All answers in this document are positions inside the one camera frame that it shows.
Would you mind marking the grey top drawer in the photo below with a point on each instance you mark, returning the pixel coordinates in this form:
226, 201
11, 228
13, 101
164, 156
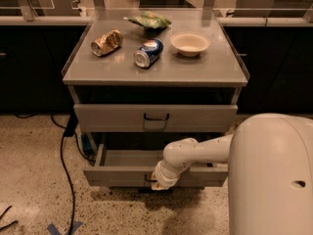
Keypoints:
154, 118

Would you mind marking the white paper bowl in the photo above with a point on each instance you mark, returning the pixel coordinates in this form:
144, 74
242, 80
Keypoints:
189, 44

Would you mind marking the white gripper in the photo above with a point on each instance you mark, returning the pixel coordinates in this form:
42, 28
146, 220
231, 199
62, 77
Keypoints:
161, 175

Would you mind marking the green chip bag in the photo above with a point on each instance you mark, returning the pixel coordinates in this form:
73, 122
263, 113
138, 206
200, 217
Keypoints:
150, 20

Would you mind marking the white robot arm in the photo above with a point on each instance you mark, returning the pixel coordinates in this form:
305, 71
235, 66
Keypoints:
270, 180

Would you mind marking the blue pepsi can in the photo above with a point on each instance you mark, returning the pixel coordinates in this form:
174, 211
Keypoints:
148, 53

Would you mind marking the crushed gold soda can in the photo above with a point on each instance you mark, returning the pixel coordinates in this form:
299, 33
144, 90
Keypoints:
107, 43

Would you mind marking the grey drawer cabinet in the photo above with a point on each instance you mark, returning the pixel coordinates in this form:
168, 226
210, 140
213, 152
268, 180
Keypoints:
214, 77

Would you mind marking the grey drawer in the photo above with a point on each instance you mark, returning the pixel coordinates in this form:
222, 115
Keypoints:
154, 118
133, 168

